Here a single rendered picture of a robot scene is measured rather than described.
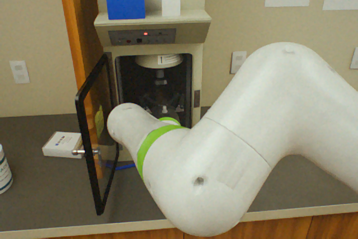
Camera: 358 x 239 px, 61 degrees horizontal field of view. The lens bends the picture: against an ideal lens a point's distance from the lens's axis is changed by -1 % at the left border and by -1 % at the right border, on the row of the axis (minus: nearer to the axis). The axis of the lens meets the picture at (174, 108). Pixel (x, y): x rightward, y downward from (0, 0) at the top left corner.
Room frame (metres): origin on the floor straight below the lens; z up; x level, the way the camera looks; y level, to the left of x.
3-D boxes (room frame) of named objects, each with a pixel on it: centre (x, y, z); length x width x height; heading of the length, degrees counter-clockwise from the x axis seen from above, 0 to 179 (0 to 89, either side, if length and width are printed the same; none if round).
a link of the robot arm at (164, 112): (0.79, 0.03, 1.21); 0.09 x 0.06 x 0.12; 95
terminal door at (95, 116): (0.77, 0.22, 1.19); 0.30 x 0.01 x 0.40; 178
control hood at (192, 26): (0.89, 0.06, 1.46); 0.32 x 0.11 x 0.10; 95
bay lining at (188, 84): (1.07, 0.08, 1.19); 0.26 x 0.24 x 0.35; 95
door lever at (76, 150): (0.70, 0.25, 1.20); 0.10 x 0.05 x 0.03; 178
